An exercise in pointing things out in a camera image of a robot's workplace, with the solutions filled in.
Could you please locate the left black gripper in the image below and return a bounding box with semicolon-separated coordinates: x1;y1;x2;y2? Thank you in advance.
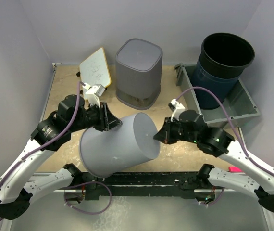
69;101;122;132

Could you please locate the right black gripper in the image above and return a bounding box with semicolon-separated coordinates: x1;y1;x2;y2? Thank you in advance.
153;116;199;144

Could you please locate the smooth lavender round bin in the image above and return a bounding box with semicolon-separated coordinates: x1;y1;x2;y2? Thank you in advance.
79;113;160;178

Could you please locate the grey slotted square bin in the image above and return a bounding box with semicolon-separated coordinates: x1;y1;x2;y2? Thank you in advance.
115;38;163;110

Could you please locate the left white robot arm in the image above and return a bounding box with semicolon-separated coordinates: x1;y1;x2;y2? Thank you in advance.
0;95;122;220

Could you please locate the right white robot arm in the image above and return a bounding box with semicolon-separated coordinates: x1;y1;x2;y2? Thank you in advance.
154;110;274;213

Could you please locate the pink tape marker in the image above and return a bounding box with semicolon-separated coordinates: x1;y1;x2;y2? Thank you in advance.
229;166;242;173

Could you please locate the grey plastic crate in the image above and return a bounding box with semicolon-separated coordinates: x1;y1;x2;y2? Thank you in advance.
174;63;260;128

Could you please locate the dark blue round bin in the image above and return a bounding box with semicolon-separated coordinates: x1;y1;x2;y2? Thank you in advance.
190;33;255;103

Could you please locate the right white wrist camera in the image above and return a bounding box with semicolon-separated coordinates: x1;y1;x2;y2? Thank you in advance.
168;99;186;122

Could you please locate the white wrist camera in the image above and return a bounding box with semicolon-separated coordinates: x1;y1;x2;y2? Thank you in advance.
83;83;105;107
168;99;186;122

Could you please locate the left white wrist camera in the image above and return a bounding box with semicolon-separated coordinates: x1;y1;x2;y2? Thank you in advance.
83;83;105;107

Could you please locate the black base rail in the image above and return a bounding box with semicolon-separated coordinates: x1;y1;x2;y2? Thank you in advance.
62;164;220;203

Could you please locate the small whiteboard wooden frame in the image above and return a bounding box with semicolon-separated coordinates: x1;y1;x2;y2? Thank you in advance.
76;47;112;88

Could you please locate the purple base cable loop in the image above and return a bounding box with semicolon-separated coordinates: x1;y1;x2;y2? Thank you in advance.
63;180;112;215

